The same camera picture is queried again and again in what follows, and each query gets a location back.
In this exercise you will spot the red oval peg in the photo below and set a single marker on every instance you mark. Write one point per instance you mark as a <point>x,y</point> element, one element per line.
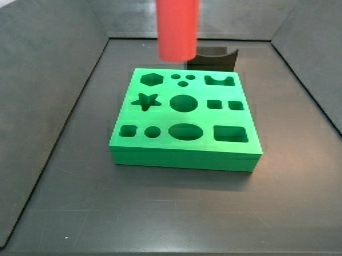
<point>177,20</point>

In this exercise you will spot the green shape sorter block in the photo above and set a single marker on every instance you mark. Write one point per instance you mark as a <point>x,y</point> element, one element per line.
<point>186,119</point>

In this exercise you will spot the black curved holder block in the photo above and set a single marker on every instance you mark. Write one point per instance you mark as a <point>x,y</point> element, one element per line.
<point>214,59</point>

